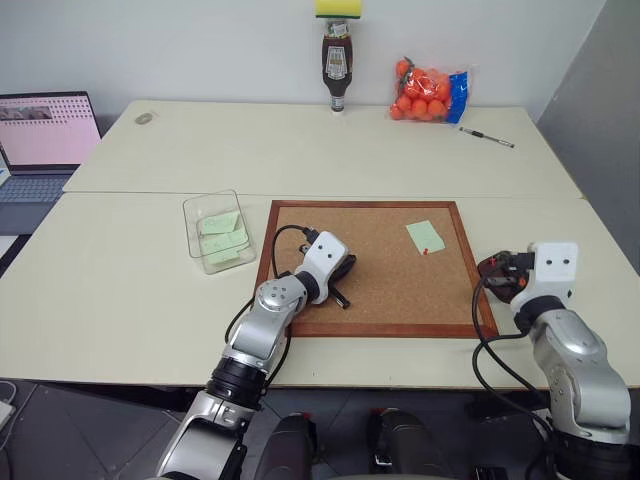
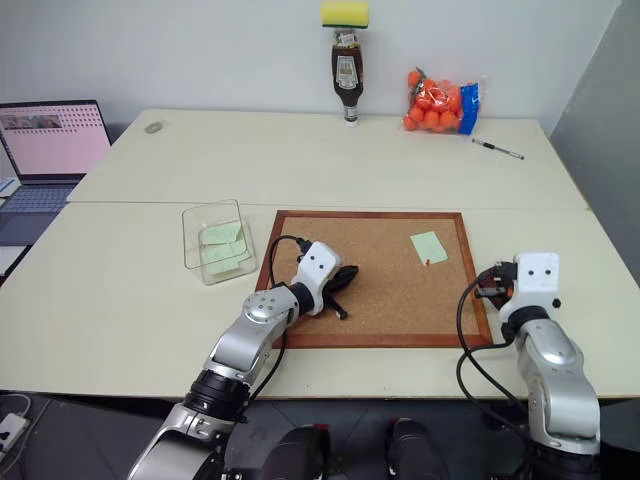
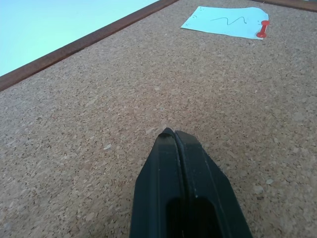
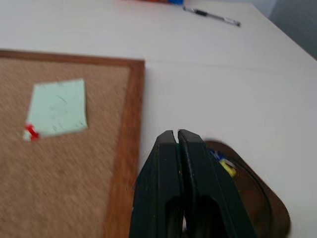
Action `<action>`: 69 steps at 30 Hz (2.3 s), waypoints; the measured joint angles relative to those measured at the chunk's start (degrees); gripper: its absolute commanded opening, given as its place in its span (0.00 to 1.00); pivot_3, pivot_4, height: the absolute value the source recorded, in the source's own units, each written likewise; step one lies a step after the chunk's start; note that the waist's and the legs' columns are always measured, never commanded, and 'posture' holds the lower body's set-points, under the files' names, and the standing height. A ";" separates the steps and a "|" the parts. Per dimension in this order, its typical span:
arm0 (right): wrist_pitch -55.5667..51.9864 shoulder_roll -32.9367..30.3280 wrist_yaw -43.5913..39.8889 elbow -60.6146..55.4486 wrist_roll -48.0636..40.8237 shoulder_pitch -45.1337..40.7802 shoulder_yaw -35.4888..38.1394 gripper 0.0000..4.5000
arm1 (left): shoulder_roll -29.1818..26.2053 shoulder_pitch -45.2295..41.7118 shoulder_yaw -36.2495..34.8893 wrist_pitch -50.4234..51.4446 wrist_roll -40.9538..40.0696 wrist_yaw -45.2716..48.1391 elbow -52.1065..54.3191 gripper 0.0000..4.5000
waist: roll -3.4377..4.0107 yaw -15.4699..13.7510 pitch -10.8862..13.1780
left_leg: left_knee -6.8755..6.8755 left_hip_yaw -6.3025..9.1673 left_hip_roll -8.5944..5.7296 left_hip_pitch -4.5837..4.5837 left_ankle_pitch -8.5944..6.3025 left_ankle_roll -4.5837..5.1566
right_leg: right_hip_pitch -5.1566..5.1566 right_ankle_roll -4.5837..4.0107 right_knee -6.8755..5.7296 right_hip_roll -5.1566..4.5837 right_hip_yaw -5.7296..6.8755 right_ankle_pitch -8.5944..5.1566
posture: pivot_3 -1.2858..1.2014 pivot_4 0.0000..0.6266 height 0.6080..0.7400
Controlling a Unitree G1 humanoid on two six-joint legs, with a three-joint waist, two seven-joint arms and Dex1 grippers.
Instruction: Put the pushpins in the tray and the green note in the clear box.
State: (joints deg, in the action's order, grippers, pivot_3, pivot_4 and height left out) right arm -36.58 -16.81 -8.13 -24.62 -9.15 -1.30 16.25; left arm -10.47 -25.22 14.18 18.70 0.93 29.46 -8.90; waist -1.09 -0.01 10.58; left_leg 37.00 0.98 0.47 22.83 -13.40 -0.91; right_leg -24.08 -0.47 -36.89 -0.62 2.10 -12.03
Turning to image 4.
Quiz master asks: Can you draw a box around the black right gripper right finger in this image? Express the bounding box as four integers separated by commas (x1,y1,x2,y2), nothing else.
177,128,258,238

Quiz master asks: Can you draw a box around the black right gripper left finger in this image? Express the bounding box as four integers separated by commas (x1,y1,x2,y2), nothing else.
128,129,185,238

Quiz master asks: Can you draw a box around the dark brown wooden tray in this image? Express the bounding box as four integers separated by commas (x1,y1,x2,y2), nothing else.
204,139,291,238

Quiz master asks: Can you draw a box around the green sticky note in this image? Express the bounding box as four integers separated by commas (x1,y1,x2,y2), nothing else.
23,78,89,142

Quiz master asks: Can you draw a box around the wood-framed cork board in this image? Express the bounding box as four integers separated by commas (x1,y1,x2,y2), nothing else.
0,50,146,238

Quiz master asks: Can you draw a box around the red pushpin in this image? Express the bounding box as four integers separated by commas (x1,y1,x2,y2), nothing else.
24,122,40,141

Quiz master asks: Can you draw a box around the black and clear pen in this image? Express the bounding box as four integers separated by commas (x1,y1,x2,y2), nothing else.
182,5,241,27

